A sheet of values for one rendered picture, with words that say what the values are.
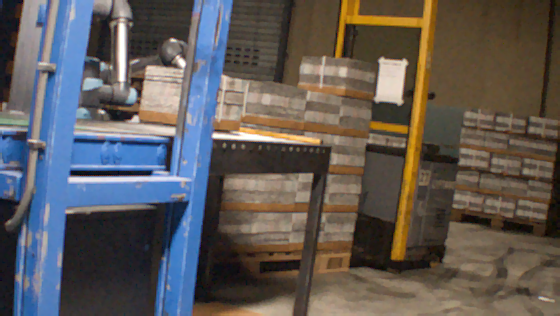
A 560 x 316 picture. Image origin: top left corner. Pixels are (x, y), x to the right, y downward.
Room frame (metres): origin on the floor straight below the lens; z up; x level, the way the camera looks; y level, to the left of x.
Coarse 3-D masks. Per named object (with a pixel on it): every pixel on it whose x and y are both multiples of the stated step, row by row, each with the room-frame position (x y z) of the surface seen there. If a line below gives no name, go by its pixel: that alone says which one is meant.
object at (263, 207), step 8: (224, 208) 4.24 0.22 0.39; (232, 208) 4.29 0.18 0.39; (240, 208) 4.33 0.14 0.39; (248, 208) 4.37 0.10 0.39; (256, 208) 4.42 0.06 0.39; (264, 208) 4.46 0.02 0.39; (272, 208) 4.50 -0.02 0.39; (280, 208) 4.55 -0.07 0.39; (288, 208) 4.59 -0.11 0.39; (296, 208) 4.65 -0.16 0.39; (304, 208) 4.69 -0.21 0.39; (200, 248) 4.15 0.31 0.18; (216, 248) 4.23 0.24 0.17; (224, 248) 4.27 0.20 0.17; (232, 248) 4.31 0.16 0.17; (240, 248) 4.36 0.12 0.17; (248, 248) 4.40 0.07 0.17; (256, 248) 4.45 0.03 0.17; (264, 248) 4.49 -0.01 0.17; (272, 248) 4.54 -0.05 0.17; (280, 248) 4.58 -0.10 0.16; (288, 248) 4.64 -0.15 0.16; (296, 248) 4.68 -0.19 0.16; (320, 248) 4.83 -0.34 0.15
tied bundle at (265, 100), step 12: (252, 84) 4.53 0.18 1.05; (264, 84) 4.46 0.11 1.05; (252, 96) 4.52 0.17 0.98; (264, 96) 4.46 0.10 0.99; (276, 96) 4.45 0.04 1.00; (288, 96) 4.51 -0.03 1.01; (300, 96) 4.58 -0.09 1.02; (252, 108) 4.51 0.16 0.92; (264, 108) 4.45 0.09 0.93; (276, 108) 4.46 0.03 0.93; (288, 108) 4.52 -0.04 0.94; (300, 108) 4.60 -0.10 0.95; (300, 120) 4.60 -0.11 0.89
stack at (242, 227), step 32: (256, 128) 4.36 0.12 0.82; (224, 192) 4.24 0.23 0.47; (256, 192) 4.41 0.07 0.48; (288, 192) 4.59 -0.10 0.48; (224, 224) 4.27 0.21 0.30; (256, 224) 4.43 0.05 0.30; (288, 224) 4.61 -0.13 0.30; (320, 224) 4.81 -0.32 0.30; (224, 256) 4.28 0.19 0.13; (256, 256) 4.45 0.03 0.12; (288, 256) 4.64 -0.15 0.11; (320, 256) 4.84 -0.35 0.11
